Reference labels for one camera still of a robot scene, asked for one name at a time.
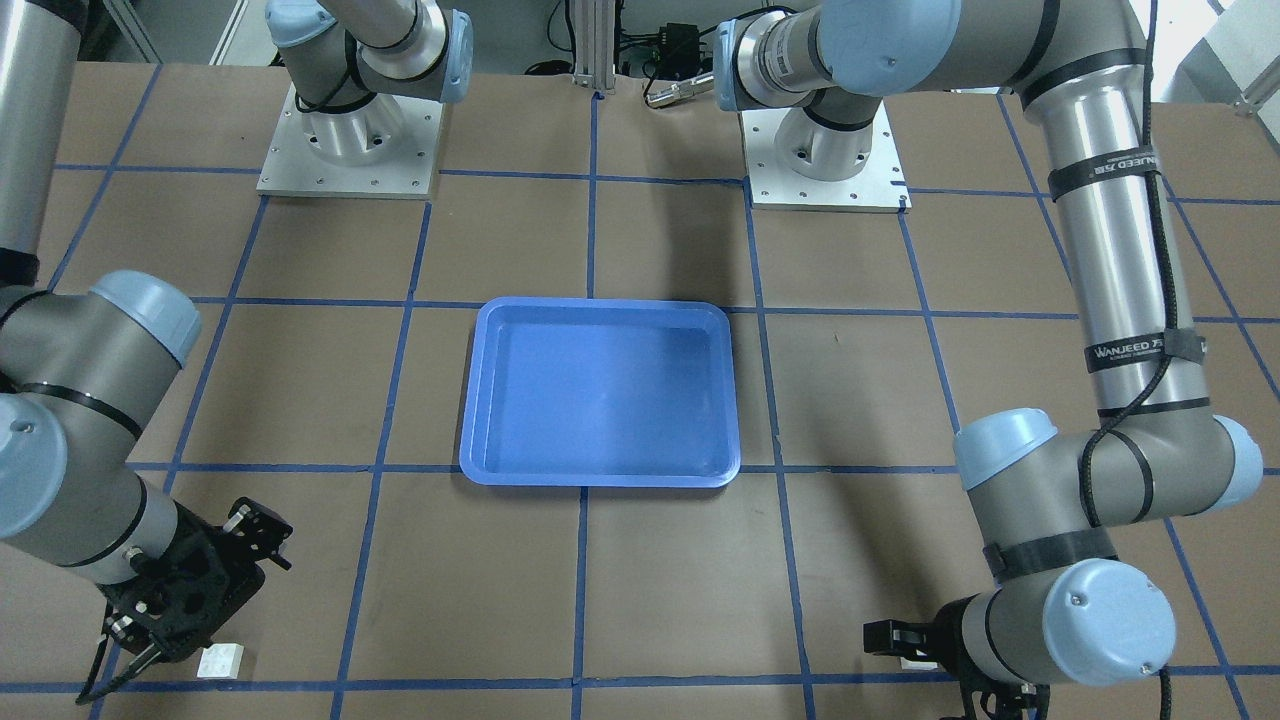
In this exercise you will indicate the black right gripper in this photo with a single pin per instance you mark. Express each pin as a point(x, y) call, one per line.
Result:
point(137, 634)

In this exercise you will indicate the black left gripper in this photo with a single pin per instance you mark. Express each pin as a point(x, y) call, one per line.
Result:
point(948, 627)

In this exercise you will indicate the white block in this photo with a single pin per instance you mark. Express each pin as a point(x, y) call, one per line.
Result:
point(918, 664)

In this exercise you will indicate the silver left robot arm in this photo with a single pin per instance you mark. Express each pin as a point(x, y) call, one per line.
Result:
point(1065, 608)

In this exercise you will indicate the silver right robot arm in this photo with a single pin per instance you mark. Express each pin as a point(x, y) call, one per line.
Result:
point(84, 374)

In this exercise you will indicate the white block near right arm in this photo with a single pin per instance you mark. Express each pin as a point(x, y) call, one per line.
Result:
point(220, 662)

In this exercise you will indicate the blue plastic tray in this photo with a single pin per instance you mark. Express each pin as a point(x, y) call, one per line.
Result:
point(619, 393)

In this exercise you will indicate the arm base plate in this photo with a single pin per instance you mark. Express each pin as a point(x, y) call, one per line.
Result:
point(794, 164)
point(387, 150)

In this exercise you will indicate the aluminium frame post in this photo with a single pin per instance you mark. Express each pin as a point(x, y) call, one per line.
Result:
point(594, 38)

